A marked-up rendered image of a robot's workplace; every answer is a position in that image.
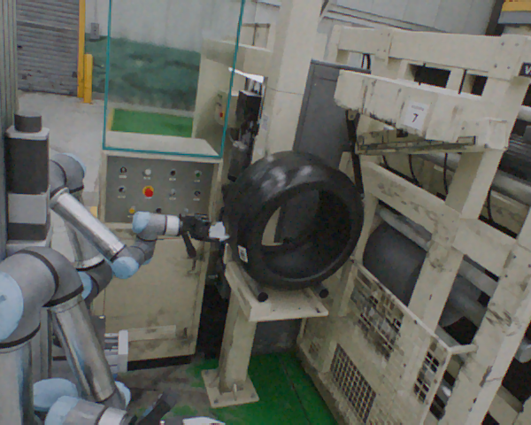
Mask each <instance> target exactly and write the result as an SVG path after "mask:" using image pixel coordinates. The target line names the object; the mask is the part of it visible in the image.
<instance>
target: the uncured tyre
mask: <svg viewBox="0 0 531 425"><path fill-rule="evenodd" d="M314 190H317V191H318V193H319V204H318V209H317V212H316V214H315V217H314V219H313V221H312V223H311V225H310V226H309V227H307V228H306V230H305V231H304V232H303V233H302V234H301V235H300V236H298V237H297V238H295V239H294V240H291V241H289V242H286V243H282V244H276V245H268V244H262V241H263V235H264V233H265V229H266V225H267V223H268V221H269V220H270V219H271V217H272V215H273V213H274V212H275V211H277V210H278V209H279V208H280V207H281V206H282V205H283V204H284V203H286V202H287V201H288V199H290V198H291V197H294V196H296V195H298V194H301V193H304V192H307V191H314ZM363 224H364V206H363V202H362V197H361V196H360V193H359V191H358V189H357V187H355V185H354V183H353V181H352V180H351V179H350V177H349V176H348V175H347V174H345V173H344V172H343V171H341V170H339V169H337V167H335V166H333V165H332V164H330V163H329V162H327V161H326V160H324V159H322V158H320V157H318V156H316V155H314V154H311V153H309V151H295V150H288V151H277V153H273V154H270V155H267V156H265V157H263V158H260V159H258V160H257V161H255V162H254V163H252V164H251V165H250V166H248V167H247V169H246V170H245V171H243V172H242V173H241V174H240V175H239V176H238V178H237V179H236V180H235V182H234V185H233V187H232V188H231V190H230V191H229V193H227V198H226V202H225V205H224V210H223V227H224V228H225V230H224V234H226V235H230V238H228V239H226V240H227V243H229V245H230V247H231V250H232V251H233V253H234V255H235V256H236V258H237V260H238V261H239V263H240V266H241V267H242V269H243V271H245V272H246V273H247V274H248V275H249V276H250V277H251V278H253V279H254V281H255V282H257V283H259V284H262V285H264V286H266V287H267V288H270V289H273V290H301V289H305V288H309V287H311V286H314V285H316V284H318V283H320V282H323V281H325V280H326V279H327V278H328V277H329V276H331V275H332V274H334V273H335V272H336V271H337V270H338V269H341V268H342V266H343V265H344V263H345V262H346V261H347V260H348V258H349V257H350V255H351V253H352V252H353V251H354V249H355V246H357V244H358V241H359V238H360V237H361V233H362V228H363ZM238 245H240V246H242V247H243V249H246V253H247V259H248V262H247V261H245V260H242V259H240V255H239V250H238Z"/></svg>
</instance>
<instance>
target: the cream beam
mask: <svg viewBox="0 0 531 425"><path fill-rule="evenodd" d="M411 100H414V101H418V103H421V104H427V105H429V107H428V110H427V115H426V118H425V121H424V125H422V128H421V130H419V129H417V128H415V127H410V126H407V125H404V117H405V114H407V112H408V108H409V105H410V101H411ZM333 104H335V105H337V106H340V107H342V108H345V109H348V110H350V111H353V112H357V113H360V114H362V115H365V116H367V117H369V118H372V119H374V120H377V121H379V122H381V123H384V124H387V125H389V126H392V127H394V128H399V129H401V130H403V131H406V132H409V133H412V134H413V135H416V136H418V137H420V138H424V139H428V140H436V141H445V142H449V143H454V142H455V141H456V140H457V138H459V133H460V130H461V128H462V126H463V123H464V121H465V120H478V119H486V118H490V114H491V112H492V110H493V107H494V104H495V103H492V102H488V101H484V100H481V99H480V98H475V97H468V96H464V95H459V94H455V93H450V92H447V91H443V90H438V89H431V88H427V87H421V86H418V84H413V83H409V82H404V81H398V80H393V79H389V78H384V77H379V76H374V75H368V74H363V73H353V72H348V71H343V69H340V72H339V76H338V80H337V83H336V89H335V96H334V100H333Z"/></svg>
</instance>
